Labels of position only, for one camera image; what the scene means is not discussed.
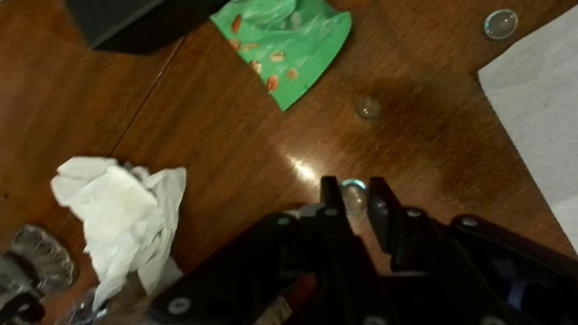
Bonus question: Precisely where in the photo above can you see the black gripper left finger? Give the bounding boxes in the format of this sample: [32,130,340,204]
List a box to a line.
[149,177,387,325]

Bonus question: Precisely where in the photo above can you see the dark metal statue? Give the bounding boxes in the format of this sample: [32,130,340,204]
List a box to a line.
[0,224,77,325]

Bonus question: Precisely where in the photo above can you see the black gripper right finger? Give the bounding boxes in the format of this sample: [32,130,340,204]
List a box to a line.
[368,177,578,325]

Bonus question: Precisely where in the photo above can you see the crumpled white tissue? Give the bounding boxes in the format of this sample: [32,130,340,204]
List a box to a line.
[51,157,187,311]

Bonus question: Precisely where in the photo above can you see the long black box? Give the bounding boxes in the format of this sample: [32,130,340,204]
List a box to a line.
[64,0,230,54]

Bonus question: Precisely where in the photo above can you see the green snack wrapper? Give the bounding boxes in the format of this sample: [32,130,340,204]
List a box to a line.
[210,0,353,112]

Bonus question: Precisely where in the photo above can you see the white paper sheet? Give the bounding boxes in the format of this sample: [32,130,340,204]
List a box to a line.
[478,6,578,249]

